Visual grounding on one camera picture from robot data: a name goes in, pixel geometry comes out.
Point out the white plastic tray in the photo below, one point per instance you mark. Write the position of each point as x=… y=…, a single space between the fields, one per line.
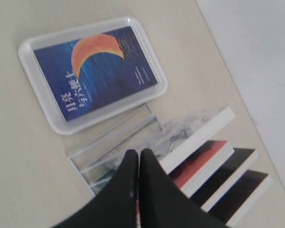
x=43 y=91

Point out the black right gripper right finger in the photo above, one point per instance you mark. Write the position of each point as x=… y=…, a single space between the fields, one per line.
x=162 y=204

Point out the white wire book rack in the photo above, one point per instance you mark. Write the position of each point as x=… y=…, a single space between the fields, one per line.
x=95 y=152

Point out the red teal spine book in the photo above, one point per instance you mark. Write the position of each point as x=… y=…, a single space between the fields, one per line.
x=201 y=164

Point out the dark brown book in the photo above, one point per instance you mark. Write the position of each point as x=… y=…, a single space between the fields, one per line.
x=231 y=208

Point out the blue moon cover book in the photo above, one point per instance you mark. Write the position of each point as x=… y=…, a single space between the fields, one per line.
x=90 y=73

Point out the grey white spine book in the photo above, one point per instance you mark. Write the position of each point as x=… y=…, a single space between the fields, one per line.
x=177 y=136

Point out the black book white characters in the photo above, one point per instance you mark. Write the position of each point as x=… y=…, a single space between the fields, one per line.
x=224 y=178

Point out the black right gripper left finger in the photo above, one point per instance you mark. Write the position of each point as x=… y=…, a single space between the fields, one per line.
x=115 y=205

